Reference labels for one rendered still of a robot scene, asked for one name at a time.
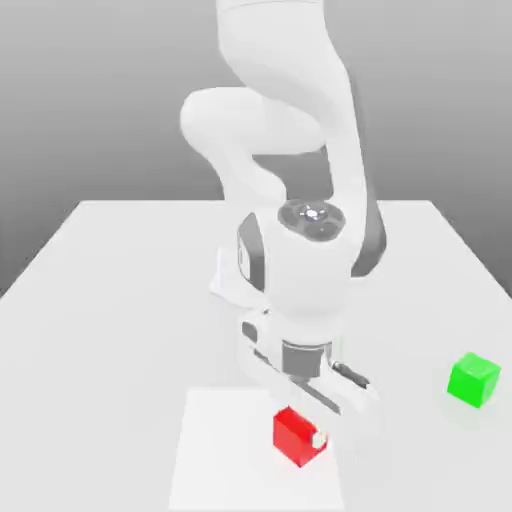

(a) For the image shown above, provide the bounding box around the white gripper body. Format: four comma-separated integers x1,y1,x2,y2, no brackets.
235,339,382,446

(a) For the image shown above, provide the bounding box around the small red cube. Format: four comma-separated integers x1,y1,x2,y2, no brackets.
272,405,329,469

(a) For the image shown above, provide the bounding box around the small green cube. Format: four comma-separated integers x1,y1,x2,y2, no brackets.
446,351,502,410

